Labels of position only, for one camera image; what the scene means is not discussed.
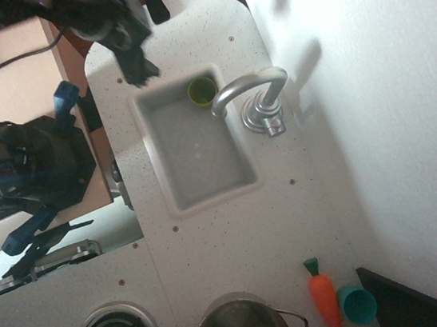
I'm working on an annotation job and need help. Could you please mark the blue handled clamp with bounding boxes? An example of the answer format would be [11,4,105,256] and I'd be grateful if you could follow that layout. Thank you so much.
[2,207,93,279]

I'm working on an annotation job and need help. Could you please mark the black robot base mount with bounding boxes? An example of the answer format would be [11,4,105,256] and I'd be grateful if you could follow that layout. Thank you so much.
[0,114,96,221]

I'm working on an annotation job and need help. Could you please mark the blue clamp on board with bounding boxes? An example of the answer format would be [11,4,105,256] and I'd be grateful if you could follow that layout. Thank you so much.
[53,81,80,133]

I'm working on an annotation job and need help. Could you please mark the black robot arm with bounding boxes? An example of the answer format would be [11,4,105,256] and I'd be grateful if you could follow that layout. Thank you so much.
[0,0,160,87]

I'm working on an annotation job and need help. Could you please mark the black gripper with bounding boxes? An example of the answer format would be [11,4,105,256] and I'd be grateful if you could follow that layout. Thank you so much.
[95,0,160,87]

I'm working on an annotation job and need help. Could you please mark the silver curved faucet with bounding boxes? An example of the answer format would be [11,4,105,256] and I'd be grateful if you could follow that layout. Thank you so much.
[211,66,288,138]

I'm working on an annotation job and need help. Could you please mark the grey rectangular sink basin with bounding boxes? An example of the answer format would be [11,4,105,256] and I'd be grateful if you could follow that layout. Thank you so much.
[129,63,264,217]

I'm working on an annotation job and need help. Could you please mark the orange toy carrot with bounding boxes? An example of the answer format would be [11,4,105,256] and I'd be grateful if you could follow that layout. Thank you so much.
[304,257,342,327]

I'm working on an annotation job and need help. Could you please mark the black box corner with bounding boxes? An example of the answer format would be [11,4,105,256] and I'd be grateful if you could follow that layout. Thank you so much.
[356,267,437,327]

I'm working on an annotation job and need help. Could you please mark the green plastic cup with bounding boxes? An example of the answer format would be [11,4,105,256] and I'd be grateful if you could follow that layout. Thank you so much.
[187,77,218,107]

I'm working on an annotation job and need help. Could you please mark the teal plastic cup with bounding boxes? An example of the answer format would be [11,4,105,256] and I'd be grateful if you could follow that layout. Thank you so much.
[336,285,378,325]

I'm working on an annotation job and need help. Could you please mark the black clamp top edge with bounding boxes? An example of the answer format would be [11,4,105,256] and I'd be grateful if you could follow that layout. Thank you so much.
[145,0,171,25]

